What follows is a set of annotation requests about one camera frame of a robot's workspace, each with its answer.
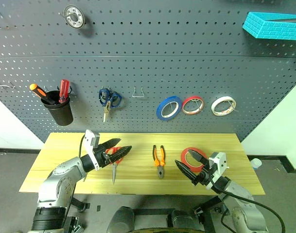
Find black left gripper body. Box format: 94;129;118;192
94;147;114;168

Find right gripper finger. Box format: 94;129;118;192
188;149;209;168
174;159;199;186

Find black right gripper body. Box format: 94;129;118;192
191;165;218;187

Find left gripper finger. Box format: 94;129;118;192
108;145;133;166
98;138;122;151

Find large red tape roll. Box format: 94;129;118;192
180;147;208;173

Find red handled scissors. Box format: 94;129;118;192
105;146;125;185

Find orange and black pliers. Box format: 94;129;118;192
152;145;166;180

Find black plastic tool cup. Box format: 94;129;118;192
40;90;74;127

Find small red tape roll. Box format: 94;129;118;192
181;96;205;116

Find clear plastic bottle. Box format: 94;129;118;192
250;158;262;170

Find white tape roll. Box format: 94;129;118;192
210;95;237;117

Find blue tape roll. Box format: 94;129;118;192
156;96;183;121

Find orange and black screwdriver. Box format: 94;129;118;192
29;83;56;105

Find dark grey perforated pegboard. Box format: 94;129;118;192
0;0;296;144

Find turquoise brick-pattern bin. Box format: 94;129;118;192
242;11;296;41

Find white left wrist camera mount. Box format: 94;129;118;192
84;129;101;172

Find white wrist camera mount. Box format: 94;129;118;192
206;151;229;190
84;129;101;172

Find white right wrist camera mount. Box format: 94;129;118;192
206;151;229;190

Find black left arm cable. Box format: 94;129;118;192
78;134;87;160

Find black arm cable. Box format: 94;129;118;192
78;134;87;160
210;181;284;233

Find blue handled scissors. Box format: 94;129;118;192
98;87;123;123

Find black metal table frame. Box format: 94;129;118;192
70;194;227;233

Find silver wire plier holder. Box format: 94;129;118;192
132;86;146;98

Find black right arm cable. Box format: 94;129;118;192
210;181;284;233

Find red handled screwdriver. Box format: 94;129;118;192
58;79;70;104

